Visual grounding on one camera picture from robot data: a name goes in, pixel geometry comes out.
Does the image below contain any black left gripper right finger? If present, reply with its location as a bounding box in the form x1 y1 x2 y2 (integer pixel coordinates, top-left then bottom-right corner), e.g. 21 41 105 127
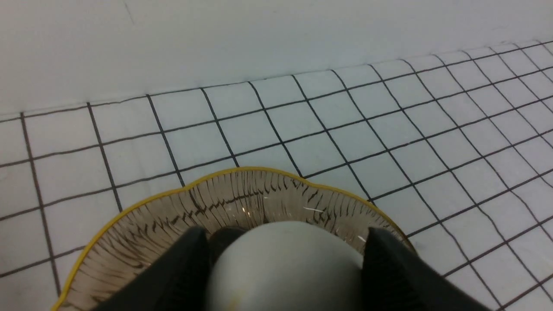
362 228 487 311

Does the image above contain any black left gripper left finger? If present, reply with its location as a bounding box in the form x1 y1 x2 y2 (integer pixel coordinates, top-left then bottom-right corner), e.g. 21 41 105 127
94 226 211 311

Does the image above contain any white egg-shaped vegetable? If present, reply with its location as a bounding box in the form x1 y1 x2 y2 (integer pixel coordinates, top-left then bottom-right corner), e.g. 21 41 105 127
206 221 363 311

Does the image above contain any gold-rimmed glass plate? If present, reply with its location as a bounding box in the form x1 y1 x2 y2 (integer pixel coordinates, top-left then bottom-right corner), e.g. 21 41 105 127
51 167 414 311

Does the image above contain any white grid tablecloth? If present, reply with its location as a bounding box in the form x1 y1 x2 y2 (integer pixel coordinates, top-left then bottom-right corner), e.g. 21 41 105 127
0 41 552 311

